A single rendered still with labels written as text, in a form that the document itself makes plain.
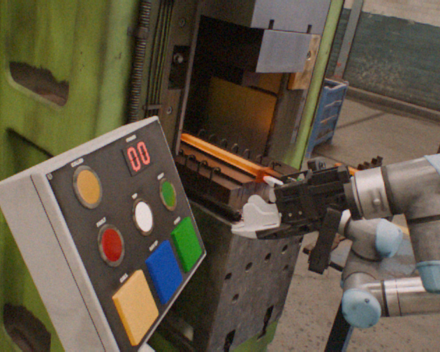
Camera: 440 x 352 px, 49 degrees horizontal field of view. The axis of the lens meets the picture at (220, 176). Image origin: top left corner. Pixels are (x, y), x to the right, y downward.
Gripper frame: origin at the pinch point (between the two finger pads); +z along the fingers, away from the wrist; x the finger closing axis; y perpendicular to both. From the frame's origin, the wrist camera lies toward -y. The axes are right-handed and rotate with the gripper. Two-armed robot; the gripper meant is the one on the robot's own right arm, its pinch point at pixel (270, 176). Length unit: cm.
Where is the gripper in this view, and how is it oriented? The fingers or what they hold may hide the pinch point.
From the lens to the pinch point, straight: 125.5
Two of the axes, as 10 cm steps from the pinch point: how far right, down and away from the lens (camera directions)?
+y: -1.8, 9.2, 3.6
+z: -7.4, -3.7, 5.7
